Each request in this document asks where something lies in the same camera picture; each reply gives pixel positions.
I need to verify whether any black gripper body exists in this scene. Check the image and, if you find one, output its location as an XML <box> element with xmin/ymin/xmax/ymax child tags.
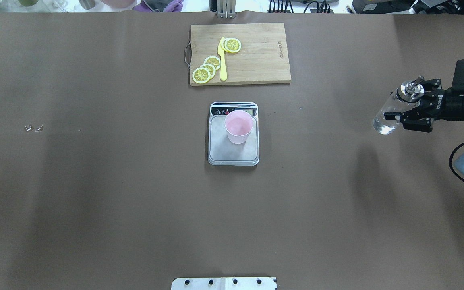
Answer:
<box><xmin>435</xmin><ymin>88</ymin><xmax>464</xmax><ymax>121</ymax></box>

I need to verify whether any glass sauce bottle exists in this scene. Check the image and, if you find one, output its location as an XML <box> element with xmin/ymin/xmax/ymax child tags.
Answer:
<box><xmin>373</xmin><ymin>75</ymin><xmax>425</xmax><ymax>135</ymax></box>

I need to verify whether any pink plastic cup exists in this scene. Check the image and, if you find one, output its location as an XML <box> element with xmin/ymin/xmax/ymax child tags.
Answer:
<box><xmin>224</xmin><ymin>110</ymin><xmax>254</xmax><ymax>144</ymax></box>

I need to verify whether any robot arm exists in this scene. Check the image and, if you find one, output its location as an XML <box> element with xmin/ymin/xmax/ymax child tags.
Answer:
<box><xmin>373</xmin><ymin>79</ymin><xmax>464</xmax><ymax>183</ymax></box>

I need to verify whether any silver kitchen scale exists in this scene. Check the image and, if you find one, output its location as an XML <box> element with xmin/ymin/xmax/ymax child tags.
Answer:
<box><xmin>208</xmin><ymin>101</ymin><xmax>260</xmax><ymax>166</ymax></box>

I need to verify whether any wooden cutting board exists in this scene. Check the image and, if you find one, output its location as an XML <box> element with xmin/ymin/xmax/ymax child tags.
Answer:
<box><xmin>188</xmin><ymin>23</ymin><xmax>292</xmax><ymax>86</ymax></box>

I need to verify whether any yellow plastic knife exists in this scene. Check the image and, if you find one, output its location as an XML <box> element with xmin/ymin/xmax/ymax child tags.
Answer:
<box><xmin>217</xmin><ymin>37</ymin><xmax>228</xmax><ymax>81</ymax></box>

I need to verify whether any lemon slice by blade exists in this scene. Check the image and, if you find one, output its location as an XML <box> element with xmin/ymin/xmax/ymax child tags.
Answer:
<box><xmin>222</xmin><ymin>38</ymin><xmax>242</xmax><ymax>53</ymax></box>

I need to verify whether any lemon slice middle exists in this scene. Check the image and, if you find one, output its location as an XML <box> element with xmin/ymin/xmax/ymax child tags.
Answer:
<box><xmin>200</xmin><ymin>64</ymin><xmax>216</xmax><ymax>80</ymax></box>

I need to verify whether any lemon slice near knife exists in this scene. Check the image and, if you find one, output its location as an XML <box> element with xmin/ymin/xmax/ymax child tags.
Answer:
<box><xmin>203</xmin><ymin>56</ymin><xmax>221</xmax><ymax>70</ymax></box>

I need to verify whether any purple cloth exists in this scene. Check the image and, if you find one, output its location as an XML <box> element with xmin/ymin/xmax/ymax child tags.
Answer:
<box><xmin>132</xmin><ymin>0</ymin><xmax>184</xmax><ymax>12</ymax></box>

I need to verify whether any pink bowl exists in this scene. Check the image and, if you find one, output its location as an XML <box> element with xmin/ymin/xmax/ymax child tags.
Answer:
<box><xmin>101</xmin><ymin>0</ymin><xmax>136</xmax><ymax>9</ymax></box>

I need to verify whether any small metal debris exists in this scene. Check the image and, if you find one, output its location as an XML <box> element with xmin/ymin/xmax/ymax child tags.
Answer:
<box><xmin>24</xmin><ymin>124</ymin><xmax>44</xmax><ymax>132</ymax></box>

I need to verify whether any aluminium frame post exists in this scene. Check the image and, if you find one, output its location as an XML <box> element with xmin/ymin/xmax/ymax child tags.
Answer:
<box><xmin>213</xmin><ymin>0</ymin><xmax>237</xmax><ymax>19</ymax></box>

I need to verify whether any white camera pole base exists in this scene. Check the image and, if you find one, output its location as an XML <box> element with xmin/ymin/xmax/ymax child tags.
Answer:
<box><xmin>171</xmin><ymin>276</ymin><xmax>278</xmax><ymax>290</ymax></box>

